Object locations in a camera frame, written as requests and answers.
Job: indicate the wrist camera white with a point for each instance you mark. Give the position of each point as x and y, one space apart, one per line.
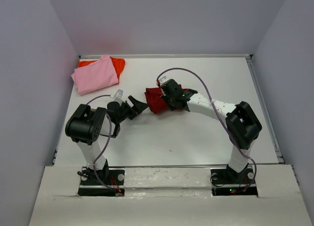
118 96
161 81

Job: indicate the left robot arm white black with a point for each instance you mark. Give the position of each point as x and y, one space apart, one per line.
91 129

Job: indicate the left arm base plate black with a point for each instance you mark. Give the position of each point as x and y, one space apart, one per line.
89 185

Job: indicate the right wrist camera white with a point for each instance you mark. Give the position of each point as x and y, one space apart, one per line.
161 81

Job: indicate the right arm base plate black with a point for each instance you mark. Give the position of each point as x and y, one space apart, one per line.
222 185

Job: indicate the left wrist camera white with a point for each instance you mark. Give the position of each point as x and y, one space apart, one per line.
118 96

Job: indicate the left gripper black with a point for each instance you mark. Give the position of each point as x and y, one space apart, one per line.
131 109

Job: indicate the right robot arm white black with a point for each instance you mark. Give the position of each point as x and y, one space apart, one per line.
239 120

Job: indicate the orange folded t shirt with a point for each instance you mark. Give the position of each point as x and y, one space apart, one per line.
119 65

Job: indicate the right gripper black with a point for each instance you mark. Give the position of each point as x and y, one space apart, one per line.
169 97

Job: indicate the dark red t shirt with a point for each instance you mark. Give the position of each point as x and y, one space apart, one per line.
154 98

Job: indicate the pink folded t shirt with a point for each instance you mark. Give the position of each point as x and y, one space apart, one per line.
84 88

